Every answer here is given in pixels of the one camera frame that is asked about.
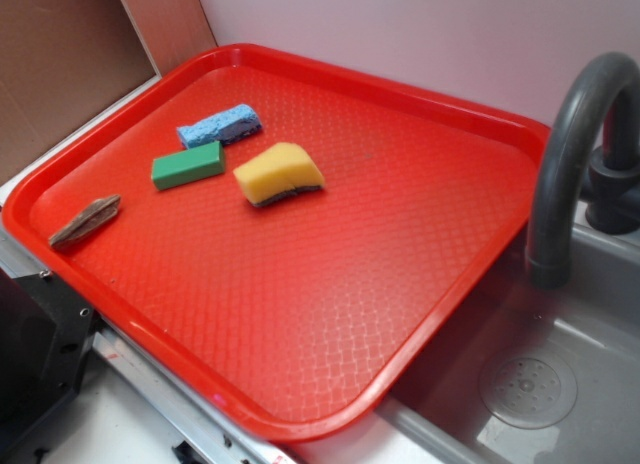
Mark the brown wood chip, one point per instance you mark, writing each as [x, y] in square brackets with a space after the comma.
[97, 214]

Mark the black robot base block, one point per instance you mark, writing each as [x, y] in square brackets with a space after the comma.
[46, 331]

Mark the red plastic tray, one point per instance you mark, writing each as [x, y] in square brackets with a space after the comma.
[293, 319]

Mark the yellow sponge with grey pad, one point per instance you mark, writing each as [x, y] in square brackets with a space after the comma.
[283, 170]

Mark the blue sponge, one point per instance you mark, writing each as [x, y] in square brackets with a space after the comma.
[225, 127]

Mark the green rectangular block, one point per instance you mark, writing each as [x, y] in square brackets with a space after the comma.
[188, 166]

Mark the grey plastic sink basin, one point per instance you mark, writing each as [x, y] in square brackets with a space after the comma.
[591, 323]

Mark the sink drain strainer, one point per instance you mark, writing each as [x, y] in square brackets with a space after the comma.
[528, 388]

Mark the grey curved faucet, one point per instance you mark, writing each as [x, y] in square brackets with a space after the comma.
[592, 155]

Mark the brown cardboard panel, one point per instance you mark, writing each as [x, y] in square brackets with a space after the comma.
[65, 62]

